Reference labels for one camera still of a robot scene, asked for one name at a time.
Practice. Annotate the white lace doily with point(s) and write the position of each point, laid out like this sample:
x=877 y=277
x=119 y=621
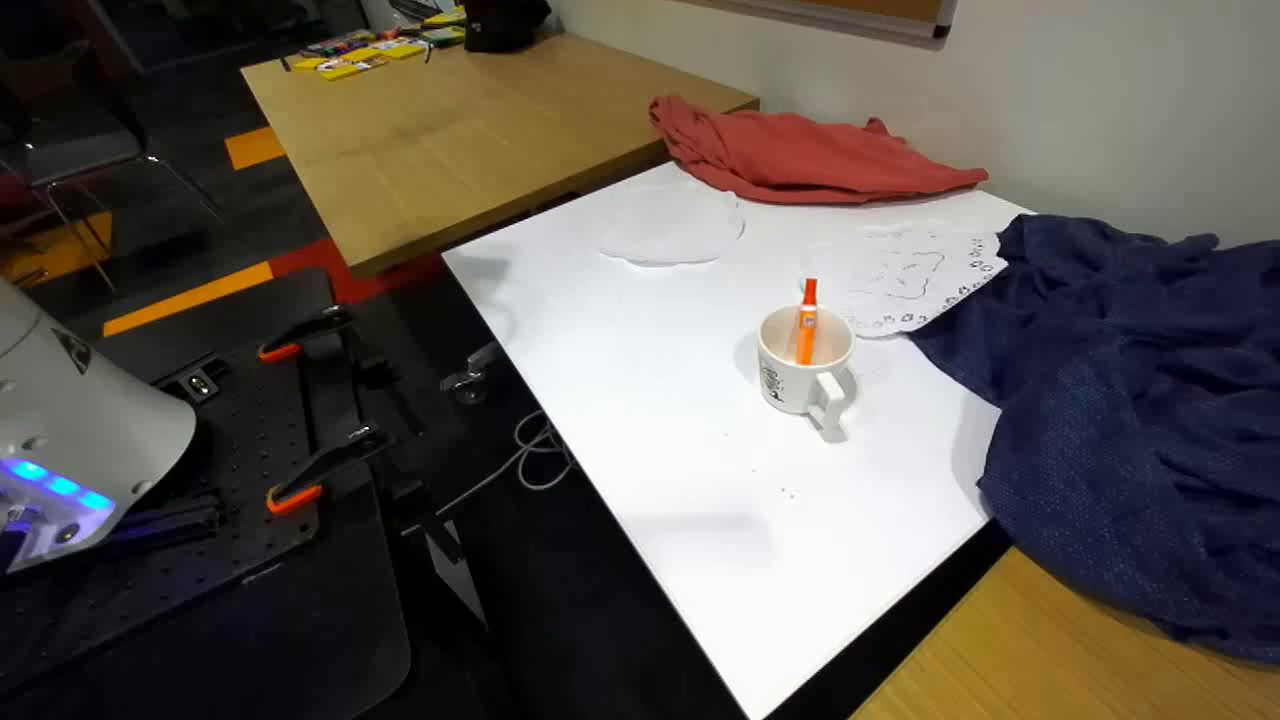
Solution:
x=901 y=281

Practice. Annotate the black object on table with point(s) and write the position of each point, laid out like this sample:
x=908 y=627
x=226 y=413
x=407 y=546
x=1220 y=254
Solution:
x=501 y=27

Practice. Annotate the dark blue cloth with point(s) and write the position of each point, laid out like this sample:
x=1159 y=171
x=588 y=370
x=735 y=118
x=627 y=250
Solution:
x=1139 y=443

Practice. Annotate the yellow items on table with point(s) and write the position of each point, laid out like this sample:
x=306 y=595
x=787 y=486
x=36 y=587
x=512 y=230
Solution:
x=375 y=48

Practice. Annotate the round white doily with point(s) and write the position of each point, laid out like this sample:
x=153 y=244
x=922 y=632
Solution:
x=660 y=226

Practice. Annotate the orange marker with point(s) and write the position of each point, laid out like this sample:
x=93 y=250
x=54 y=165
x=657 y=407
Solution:
x=805 y=324

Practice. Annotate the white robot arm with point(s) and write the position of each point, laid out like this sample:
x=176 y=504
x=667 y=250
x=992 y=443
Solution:
x=80 y=439

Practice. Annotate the red cloth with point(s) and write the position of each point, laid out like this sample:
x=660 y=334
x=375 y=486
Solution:
x=798 y=161

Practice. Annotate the light wooden side table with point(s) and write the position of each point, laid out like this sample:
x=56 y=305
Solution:
x=426 y=154

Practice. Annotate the white mug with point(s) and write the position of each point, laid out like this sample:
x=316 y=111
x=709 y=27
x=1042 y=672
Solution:
x=819 y=389

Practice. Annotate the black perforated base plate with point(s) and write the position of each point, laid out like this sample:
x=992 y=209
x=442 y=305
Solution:
x=203 y=607

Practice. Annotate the upper black orange clamp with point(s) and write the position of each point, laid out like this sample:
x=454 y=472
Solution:
x=330 y=324

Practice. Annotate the lower black orange clamp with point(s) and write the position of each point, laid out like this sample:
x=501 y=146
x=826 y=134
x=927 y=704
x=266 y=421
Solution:
x=306 y=486

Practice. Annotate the black orange clamp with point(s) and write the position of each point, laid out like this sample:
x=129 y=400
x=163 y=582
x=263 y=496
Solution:
x=306 y=486
x=330 y=324

